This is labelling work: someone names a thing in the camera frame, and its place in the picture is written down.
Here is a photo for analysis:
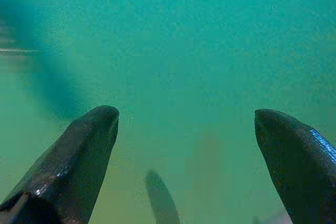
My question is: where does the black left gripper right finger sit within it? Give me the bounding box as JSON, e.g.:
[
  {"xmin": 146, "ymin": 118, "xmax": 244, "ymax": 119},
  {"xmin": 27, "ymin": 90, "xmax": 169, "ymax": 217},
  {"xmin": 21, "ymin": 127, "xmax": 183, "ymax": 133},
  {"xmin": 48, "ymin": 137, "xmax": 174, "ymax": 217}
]
[{"xmin": 254, "ymin": 108, "xmax": 336, "ymax": 224}]

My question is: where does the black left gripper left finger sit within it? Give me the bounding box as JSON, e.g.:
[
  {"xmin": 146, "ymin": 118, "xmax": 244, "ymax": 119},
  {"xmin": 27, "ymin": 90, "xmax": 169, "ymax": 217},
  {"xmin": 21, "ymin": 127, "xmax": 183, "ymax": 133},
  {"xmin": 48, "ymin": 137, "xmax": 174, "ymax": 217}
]
[{"xmin": 0, "ymin": 105, "xmax": 120, "ymax": 224}]

